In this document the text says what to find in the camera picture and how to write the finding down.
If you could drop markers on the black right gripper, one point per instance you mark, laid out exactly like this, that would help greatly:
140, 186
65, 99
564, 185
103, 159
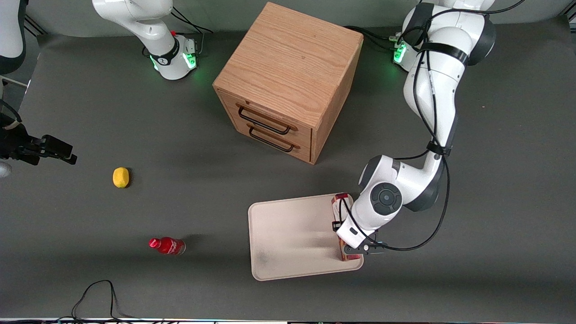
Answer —
13, 144

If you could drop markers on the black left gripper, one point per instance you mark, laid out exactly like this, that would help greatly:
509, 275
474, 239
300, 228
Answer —
335, 225

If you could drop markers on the red cookie box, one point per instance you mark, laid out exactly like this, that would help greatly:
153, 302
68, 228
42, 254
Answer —
338, 204

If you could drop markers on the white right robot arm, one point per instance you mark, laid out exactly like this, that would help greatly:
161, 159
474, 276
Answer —
148, 27

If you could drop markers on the pale pink rectangular tray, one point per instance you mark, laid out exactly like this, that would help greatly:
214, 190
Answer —
292, 234

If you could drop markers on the yellow lemon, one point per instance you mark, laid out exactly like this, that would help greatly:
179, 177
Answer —
120, 177

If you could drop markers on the red soda bottle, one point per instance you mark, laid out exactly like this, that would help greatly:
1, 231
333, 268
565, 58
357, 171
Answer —
168, 245

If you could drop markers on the wooden drawer front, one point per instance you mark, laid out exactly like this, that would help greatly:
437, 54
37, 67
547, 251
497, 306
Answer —
236, 123
228, 101

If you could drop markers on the oak wooden drawer cabinet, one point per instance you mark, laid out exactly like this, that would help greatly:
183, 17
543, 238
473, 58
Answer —
288, 63

